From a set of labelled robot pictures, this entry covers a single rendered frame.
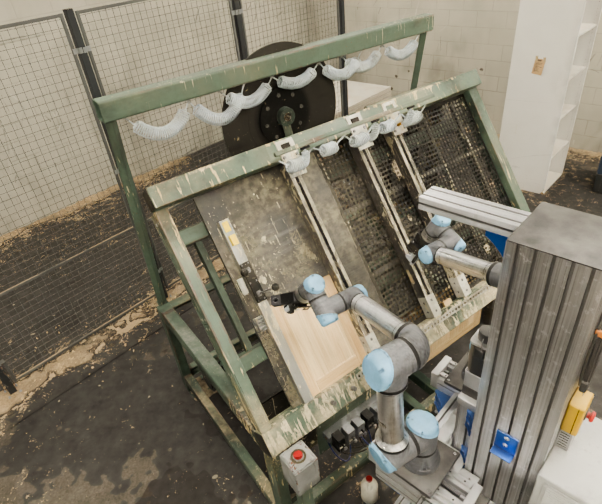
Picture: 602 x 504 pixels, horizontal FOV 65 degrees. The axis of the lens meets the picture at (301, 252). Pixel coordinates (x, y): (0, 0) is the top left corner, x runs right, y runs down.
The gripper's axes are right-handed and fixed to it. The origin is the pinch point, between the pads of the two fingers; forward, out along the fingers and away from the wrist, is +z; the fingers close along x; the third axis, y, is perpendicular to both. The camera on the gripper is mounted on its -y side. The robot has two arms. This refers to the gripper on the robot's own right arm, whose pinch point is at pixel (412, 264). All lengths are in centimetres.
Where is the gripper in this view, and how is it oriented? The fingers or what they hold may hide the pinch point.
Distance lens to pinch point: 244.1
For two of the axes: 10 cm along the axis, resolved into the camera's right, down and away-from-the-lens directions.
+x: -6.8, 4.7, -5.6
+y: -6.9, -6.7, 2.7
